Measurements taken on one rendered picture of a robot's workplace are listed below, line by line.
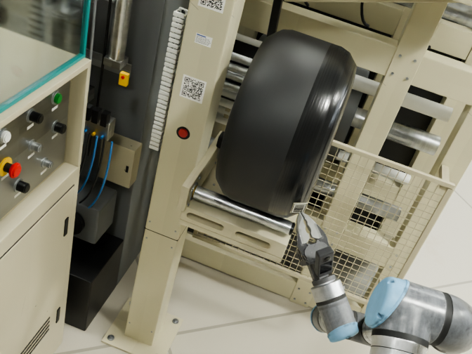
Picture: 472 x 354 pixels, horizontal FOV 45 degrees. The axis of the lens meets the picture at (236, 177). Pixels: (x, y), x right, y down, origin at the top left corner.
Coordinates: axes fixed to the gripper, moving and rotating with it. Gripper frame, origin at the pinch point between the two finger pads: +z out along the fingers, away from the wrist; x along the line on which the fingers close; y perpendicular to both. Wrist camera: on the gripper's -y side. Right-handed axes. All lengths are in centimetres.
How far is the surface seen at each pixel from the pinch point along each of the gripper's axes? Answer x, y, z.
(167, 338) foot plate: -46, 96, -27
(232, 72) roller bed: 5, 38, 60
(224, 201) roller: -17.1, 18.5, 13.3
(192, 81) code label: -17, 2, 49
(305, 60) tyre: 10.9, -17.6, 39.4
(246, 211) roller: -11.6, 17.1, 7.7
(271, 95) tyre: -2.2, -18.2, 32.2
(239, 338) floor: -16, 102, -38
